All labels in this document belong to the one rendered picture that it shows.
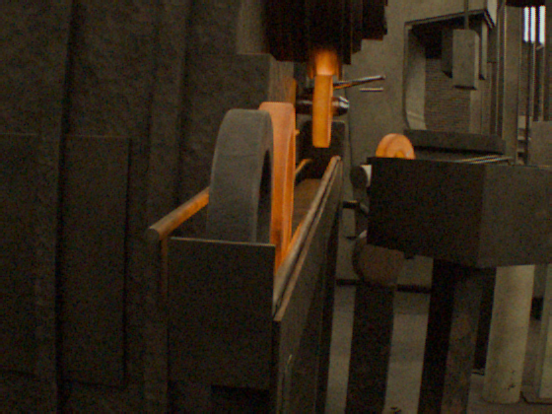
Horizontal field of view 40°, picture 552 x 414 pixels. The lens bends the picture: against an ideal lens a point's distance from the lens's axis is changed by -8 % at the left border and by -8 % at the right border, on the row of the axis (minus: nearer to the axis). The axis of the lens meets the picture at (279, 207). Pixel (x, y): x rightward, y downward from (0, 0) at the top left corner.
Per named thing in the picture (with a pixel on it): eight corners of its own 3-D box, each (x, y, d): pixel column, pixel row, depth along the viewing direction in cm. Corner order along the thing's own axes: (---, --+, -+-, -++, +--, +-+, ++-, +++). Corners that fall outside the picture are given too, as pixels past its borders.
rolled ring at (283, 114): (285, 301, 90) (255, 299, 90) (297, 145, 96) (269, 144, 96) (278, 258, 72) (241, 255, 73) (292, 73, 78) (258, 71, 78)
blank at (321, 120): (310, 117, 162) (327, 118, 162) (316, 59, 170) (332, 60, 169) (312, 160, 176) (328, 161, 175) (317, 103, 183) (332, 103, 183)
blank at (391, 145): (383, 202, 218) (394, 203, 216) (368, 154, 211) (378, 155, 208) (410, 171, 227) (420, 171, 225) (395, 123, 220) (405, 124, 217)
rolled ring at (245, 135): (278, 107, 73) (241, 106, 74) (257, 115, 55) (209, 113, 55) (268, 307, 76) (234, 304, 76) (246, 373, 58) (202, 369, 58)
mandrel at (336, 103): (270, 101, 177) (267, 116, 174) (268, 88, 173) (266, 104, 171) (348, 104, 175) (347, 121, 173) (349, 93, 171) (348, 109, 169)
